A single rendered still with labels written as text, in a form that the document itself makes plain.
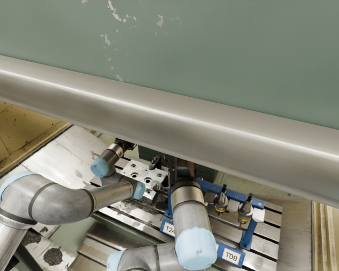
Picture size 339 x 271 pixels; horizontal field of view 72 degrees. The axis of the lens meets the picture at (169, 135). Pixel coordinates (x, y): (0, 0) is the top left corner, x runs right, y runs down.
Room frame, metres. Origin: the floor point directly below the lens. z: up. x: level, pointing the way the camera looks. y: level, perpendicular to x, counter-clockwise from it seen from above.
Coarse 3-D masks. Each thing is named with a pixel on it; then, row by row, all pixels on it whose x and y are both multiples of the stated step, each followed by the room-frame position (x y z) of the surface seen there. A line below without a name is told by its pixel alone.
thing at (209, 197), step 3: (207, 192) 0.71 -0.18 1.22; (210, 192) 0.71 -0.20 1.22; (213, 192) 0.71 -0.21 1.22; (207, 195) 0.69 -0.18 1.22; (210, 195) 0.69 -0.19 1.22; (213, 195) 0.69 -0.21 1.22; (216, 195) 0.70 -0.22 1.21; (204, 198) 0.68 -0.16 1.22; (207, 198) 0.68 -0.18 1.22; (210, 198) 0.68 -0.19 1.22; (213, 198) 0.68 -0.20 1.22; (204, 201) 0.66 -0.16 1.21; (207, 201) 0.66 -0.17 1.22; (210, 201) 0.66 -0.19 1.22; (213, 201) 0.66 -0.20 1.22
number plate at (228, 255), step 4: (224, 252) 0.56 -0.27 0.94; (228, 252) 0.56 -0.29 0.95; (232, 252) 0.55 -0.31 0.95; (224, 256) 0.55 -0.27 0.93; (228, 256) 0.54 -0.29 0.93; (232, 256) 0.54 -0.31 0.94; (236, 256) 0.54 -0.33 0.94; (228, 260) 0.53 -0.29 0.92; (232, 260) 0.53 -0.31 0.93; (236, 260) 0.52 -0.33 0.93; (236, 264) 0.51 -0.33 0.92
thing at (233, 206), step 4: (232, 200) 0.67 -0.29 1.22; (236, 200) 0.67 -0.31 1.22; (228, 204) 0.64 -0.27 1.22; (232, 204) 0.64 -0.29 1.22; (236, 204) 0.64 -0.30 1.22; (228, 208) 0.62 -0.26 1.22; (232, 208) 0.62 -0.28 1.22; (236, 208) 0.62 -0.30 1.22; (232, 212) 0.60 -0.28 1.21; (236, 212) 0.60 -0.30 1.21
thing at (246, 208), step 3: (246, 198) 0.62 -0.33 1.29; (246, 201) 0.61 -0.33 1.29; (249, 201) 0.60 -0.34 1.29; (243, 204) 0.61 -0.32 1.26; (246, 204) 0.60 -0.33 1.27; (249, 204) 0.60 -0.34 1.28; (243, 207) 0.61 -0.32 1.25; (246, 207) 0.60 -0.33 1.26; (249, 207) 0.60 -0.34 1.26; (243, 210) 0.60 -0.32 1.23; (246, 210) 0.59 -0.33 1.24; (249, 210) 0.59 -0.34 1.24
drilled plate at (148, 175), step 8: (128, 168) 1.09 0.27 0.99; (136, 168) 1.09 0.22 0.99; (144, 168) 1.09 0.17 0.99; (128, 176) 1.02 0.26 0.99; (136, 176) 1.04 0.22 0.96; (144, 176) 1.02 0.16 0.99; (152, 176) 1.02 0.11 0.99; (160, 176) 1.04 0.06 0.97; (152, 184) 0.95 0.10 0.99; (144, 192) 0.89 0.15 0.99; (152, 192) 0.89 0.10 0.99; (144, 200) 0.87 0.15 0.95; (152, 200) 0.84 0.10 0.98
